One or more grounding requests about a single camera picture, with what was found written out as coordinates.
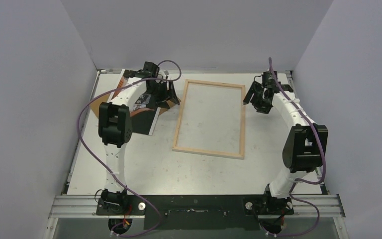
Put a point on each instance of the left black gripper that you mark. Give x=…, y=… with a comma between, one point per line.
x=167, y=95

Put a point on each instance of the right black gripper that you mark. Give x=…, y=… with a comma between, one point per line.
x=256, y=95

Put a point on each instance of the printed colour photo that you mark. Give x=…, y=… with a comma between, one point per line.
x=140, y=124

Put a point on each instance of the white wooden picture frame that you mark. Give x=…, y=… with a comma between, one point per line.
x=211, y=120

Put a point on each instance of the brown cardboard backing board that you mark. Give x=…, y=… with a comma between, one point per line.
x=95, y=109

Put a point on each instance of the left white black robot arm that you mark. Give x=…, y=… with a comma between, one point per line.
x=115, y=126

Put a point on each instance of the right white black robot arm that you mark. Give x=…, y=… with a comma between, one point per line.
x=304, y=149

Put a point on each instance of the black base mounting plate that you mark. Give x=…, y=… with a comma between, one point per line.
x=196, y=212

